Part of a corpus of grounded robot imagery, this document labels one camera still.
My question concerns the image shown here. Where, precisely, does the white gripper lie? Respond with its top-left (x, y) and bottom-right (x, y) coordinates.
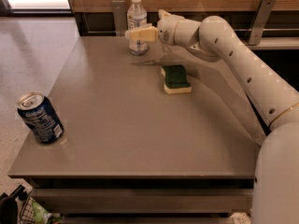
top-left (125, 9), bottom-right (183, 46)

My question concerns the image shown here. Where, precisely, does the clear blue plastic water bottle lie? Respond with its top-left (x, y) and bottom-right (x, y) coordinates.
top-left (127, 0), bottom-right (148, 55)

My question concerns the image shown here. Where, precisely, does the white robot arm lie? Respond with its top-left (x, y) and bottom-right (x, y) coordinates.
top-left (125, 9), bottom-right (299, 224)

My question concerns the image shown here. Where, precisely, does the blue pepsi can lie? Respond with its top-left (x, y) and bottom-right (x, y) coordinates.
top-left (17, 92), bottom-right (64, 143)

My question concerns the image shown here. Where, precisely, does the green and yellow sponge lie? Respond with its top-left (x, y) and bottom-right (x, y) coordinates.
top-left (161, 64), bottom-right (192, 94)

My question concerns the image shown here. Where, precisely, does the grey cabinet drawer front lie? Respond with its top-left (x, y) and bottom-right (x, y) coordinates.
top-left (31, 189), bottom-right (253, 214)

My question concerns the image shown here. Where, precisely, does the black object at floor corner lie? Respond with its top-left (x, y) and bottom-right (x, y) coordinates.
top-left (0, 185), bottom-right (28, 224)

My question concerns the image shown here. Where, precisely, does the left metal wall bracket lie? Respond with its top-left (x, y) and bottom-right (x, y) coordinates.
top-left (112, 0), bottom-right (126, 36)

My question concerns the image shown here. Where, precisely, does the metal wall bracket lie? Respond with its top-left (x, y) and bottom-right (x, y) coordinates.
top-left (247, 0), bottom-right (277, 46)
top-left (112, 0), bottom-right (126, 36)

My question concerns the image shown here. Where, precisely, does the right metal wall bracket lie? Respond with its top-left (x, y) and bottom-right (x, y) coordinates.
top-left (247, 0), bottom-right (277, 46)

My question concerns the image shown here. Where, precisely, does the wire basket with green bag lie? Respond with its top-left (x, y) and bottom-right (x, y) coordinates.
top-left (19, 197), bottom-right (63, 224)

